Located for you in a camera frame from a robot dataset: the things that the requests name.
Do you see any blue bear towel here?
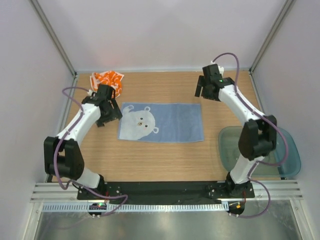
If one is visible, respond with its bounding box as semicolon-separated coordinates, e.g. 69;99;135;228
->
118;102;205;143

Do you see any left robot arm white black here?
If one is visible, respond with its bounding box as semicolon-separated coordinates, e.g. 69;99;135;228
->
43;84;123;200

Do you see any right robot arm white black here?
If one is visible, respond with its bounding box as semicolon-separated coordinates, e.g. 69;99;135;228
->
195;63;277;198

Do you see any orange white patterned towel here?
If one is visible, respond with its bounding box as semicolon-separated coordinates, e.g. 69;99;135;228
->
89;70;125;98

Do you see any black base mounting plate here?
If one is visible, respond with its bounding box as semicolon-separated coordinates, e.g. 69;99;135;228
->
76;180;256;205

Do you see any clear teal plastic container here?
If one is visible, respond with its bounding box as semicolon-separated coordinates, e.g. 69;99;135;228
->
218;125;302;177

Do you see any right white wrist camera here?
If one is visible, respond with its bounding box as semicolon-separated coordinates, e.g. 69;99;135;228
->
218;65;225;75

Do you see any white slotted cable duct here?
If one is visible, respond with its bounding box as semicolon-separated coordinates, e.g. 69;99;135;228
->
42;202;229;213

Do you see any aluminium frame rail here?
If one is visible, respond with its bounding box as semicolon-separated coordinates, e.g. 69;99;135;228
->
31;180;303;202

